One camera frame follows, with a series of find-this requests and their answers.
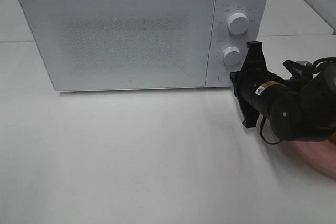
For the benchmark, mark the round white door button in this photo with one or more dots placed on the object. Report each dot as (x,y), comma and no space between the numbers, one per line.
(224,78)

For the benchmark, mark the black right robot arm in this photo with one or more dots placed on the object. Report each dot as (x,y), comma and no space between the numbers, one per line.
(301,108)

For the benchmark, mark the lower white timer knob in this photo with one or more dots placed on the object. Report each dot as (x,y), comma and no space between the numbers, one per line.
(231,56)

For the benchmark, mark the white microwave door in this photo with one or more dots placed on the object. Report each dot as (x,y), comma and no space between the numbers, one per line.
(92,45)

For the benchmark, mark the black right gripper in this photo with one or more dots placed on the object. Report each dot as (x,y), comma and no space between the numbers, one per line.
(258,91)

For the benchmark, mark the upper white power knob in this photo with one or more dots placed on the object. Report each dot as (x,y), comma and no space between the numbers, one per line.
(237,22)

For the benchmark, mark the pink speckled plate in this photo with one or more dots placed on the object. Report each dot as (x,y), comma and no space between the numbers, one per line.
(319,156)

